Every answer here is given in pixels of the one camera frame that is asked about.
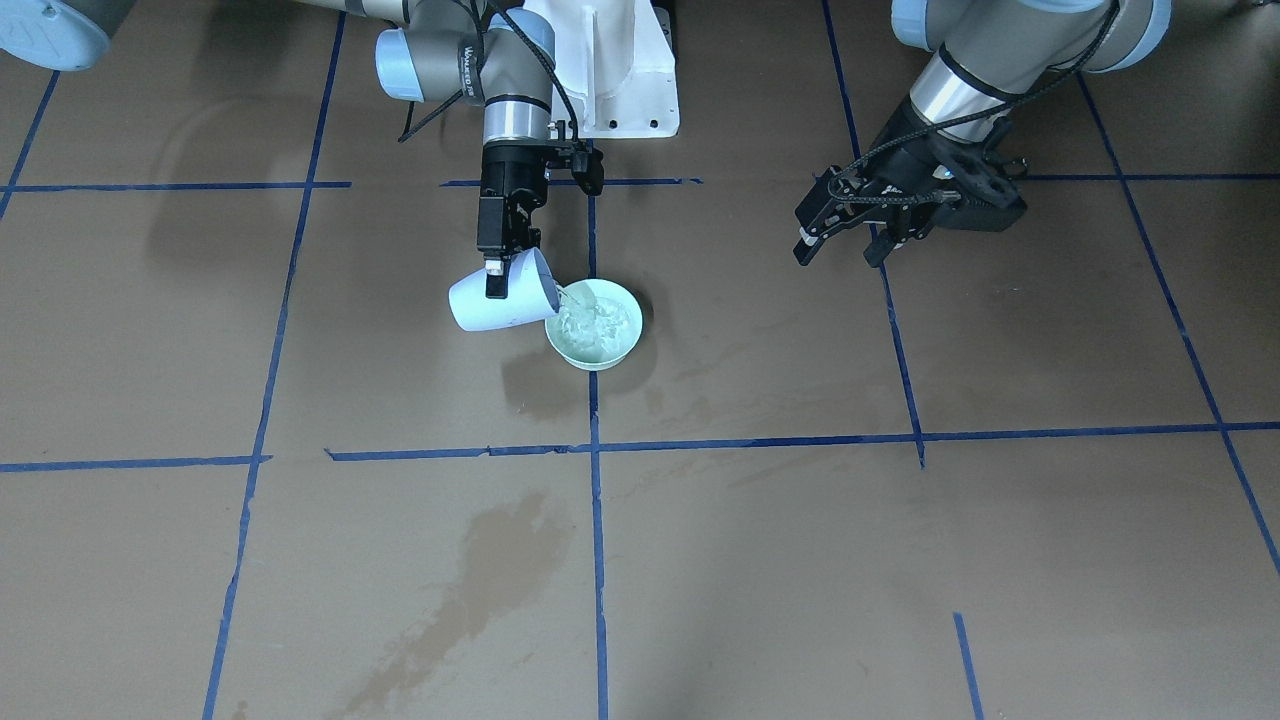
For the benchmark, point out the blue plastic cup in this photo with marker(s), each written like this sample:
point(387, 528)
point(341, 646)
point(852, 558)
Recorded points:
point(523, 292)

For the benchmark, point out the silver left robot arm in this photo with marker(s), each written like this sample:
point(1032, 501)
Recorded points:
point(991, 57)

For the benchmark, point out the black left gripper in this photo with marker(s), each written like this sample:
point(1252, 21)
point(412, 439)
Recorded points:
point(908, 158)

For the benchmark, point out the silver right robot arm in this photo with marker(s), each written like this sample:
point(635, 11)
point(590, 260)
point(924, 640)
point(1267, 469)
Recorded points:
point(503, 60)

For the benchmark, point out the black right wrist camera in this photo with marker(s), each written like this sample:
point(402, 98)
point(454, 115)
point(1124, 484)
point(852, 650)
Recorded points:
point(567, 151)

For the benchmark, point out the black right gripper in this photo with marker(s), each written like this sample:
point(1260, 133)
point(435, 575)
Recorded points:
point(509, 173)

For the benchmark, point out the white mounting post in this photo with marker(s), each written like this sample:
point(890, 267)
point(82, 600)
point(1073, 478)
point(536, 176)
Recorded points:
point(617, 66)

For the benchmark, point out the light green bowl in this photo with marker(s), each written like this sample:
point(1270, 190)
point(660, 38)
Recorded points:
point(597, 325)

